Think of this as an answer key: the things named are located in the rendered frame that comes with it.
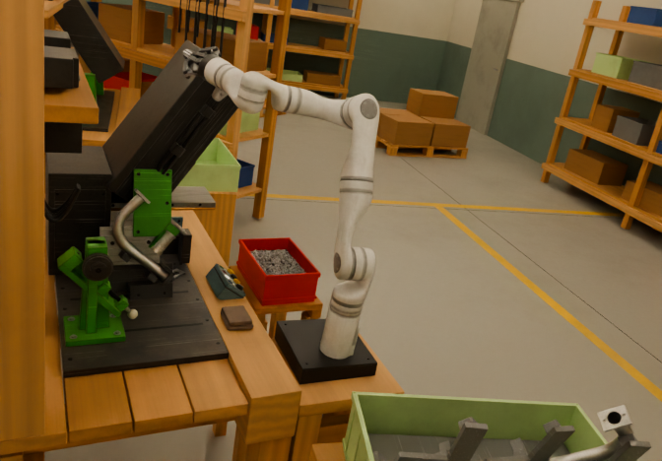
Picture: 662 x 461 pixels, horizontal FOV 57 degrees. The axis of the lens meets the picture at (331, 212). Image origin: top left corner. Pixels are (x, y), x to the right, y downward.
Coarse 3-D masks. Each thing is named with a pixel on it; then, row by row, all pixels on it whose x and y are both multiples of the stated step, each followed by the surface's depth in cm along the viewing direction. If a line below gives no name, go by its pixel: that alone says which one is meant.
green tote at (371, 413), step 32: (352, 416) 151; (384, 416) 155; (416, 416) 156; (448, 416) 157; (480, 416) 159; (512, 416) 160; (544, 416) 162; (576, 416) 161; (352, 448) 148; (576, 448) 159
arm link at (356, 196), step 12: (348, 180) 166; (360, 180) 165; (348, 192) 165; (360, 192) 165; (348, 204) 165; (360, 204) 165; (348, 216) 165; (360, 216) 166; (348, 228) 165; (336, 240) 169; (348, 240) 164; (336, 252) 167; (348, 252) 164; (336, 264) 166; (348, 264) 163; (336, 276) 167; (348, 276) 165
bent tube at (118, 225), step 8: (136, 192) 186; (136, 200) 184; (144, 200) 186; (128, 208) 184; (136, 208) 185; (120, 216) 183; (128, 216) 185; (120, 224) 183; (120, 232) 184; (120, 240) 184; (128, 248) 185; (136, 248) 187; (136, 256) 186; (144, 256) 188; (144, 264) 188; (152, 264) 189; (152, 272) 190; (160, 272) 190
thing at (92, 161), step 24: (48, 168) 184; (72, 168) 187; (96, 168) 191; (48, 192) 183; (96, 192) 188; (72, 216) 188; (96, 216) 191; (48, 240) 188; (72, 240) 191; (48, 264) 191
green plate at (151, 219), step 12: (144, 168) 188; (144, 180) 188; (156, 180) 190; (168, 180) 191; (144, 192) 188; (156, 192) 190; (168, 192) 192; (144, 204) 189; (156, 204) 190; (168, 204) 192; (144, 216) 189; (156, 216) 191; (168, 216) 193; (144, 228) 190; (156, 228) 191
